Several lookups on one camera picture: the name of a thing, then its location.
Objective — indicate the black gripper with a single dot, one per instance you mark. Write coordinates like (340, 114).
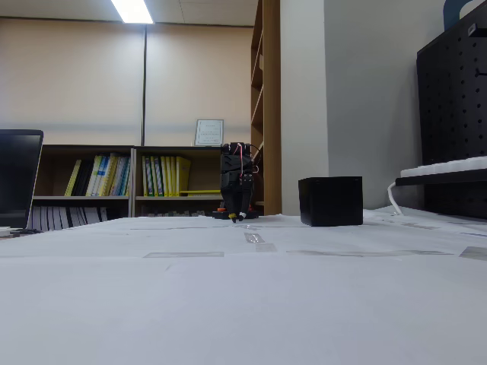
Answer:
(230, 183)

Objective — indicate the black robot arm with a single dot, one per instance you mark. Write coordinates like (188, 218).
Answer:
(230, 157)

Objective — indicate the black box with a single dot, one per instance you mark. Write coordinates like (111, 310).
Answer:
(331, 201)

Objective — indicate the flat yellow folder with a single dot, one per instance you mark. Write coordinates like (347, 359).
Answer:
(199, 191)

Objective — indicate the wide yellow binder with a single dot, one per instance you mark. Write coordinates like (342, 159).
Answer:
(183, 175)

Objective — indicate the framed white certificate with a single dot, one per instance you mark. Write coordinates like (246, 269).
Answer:
(209, 133)

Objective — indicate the low wooden bookshelf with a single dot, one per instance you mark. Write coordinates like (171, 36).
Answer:
(171, 150)
(87, 147)

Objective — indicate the green white binder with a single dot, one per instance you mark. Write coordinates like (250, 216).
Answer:
(156, 176)

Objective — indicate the white paper table cover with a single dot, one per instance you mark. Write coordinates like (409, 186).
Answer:
(243, 304)

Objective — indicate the pale blue book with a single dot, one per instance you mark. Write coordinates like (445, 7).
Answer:
(121, 175)

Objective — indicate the white yellow book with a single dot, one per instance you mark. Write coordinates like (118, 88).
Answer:
(96, 173)

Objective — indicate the tall wooden bookshelf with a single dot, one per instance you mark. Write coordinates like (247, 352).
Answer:
(272, 57)

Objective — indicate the black book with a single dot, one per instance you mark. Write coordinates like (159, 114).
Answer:
(83, 182)

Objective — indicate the thin yellow book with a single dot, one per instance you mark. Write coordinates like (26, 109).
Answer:
(73, 178)

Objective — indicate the white binders row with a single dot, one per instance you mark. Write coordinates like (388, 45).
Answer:
(57, 218)

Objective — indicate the black shelf ledge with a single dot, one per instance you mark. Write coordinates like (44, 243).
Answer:
(437, 181)

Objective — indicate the ceiling light panel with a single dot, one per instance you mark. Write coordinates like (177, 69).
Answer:
(131, 11)

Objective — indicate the laptop screen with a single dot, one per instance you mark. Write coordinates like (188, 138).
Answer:
(17, 178)

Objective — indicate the black pegboard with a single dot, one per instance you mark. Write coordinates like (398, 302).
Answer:
(449, 95)

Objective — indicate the blue rounded object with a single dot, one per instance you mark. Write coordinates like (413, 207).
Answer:
(451, 13)

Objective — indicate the thin black wall pole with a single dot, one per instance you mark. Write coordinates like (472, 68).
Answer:
(145, 76)

